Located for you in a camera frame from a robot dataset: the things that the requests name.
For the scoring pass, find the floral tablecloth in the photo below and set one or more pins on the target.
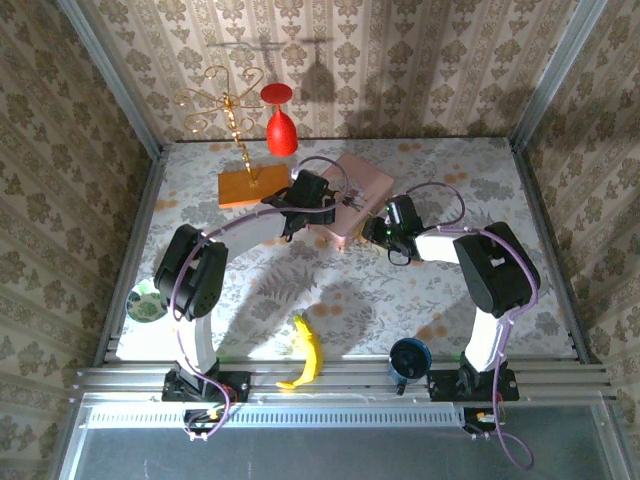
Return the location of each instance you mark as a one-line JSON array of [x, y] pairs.
[[300, 270]]

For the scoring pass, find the aluminium front frame rail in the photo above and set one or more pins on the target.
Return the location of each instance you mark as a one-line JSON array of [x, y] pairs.
[[350, 377]]

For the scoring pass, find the dark blue mug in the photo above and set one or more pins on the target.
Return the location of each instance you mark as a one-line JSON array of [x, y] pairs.
[[410, 357]]

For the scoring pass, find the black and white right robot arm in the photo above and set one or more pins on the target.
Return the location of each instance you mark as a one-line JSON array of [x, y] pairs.
[[495, 270]]

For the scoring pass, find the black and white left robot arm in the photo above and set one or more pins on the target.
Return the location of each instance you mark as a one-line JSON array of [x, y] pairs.
[[190, 280]]

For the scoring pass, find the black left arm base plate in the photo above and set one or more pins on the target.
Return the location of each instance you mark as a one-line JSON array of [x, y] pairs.
[[235, 387]]

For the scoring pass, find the grey metal panel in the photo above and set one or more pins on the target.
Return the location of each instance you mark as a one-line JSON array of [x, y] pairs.
[[325, 455]]

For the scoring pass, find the red wine glass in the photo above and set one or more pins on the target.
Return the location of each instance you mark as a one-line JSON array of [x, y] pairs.
[[281, 132]]

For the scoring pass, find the pink jewelry box with couple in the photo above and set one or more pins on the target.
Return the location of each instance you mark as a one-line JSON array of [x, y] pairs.
[[370, 185]]

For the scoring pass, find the yellow banana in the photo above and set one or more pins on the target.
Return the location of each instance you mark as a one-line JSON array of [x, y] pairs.
[[312, 350]]

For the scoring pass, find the aluminium corner post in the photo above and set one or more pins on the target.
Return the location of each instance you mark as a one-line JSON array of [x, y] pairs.
[[110, 75], [560, 75]]

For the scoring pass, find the aluminium side rail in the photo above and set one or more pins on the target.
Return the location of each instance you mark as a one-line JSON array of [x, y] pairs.
[[542, 215], [145, 210]]

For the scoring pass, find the gold jewelry stand wooden base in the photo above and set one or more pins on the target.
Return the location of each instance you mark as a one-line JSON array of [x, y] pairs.
[[250, 187]]

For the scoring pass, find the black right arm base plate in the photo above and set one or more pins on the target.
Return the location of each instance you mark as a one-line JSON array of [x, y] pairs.
[[445, 387]]

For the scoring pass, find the green leaf patterned bowl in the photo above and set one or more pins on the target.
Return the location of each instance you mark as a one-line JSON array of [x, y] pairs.
[[142, 307]]

